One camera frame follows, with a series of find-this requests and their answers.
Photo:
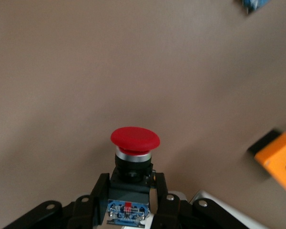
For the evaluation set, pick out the orange button enclosure box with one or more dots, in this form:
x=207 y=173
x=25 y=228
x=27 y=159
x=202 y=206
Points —
x=278 y=162

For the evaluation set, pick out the yellow mushroom push button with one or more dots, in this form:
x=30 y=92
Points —
x=252 y=4

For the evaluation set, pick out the red mushroom push button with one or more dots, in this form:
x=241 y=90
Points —
x=134 y=139

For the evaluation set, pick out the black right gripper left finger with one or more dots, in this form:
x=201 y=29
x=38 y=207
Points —
x=85 y=210

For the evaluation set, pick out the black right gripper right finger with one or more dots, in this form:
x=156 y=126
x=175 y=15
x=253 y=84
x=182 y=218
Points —
x=176 y=214

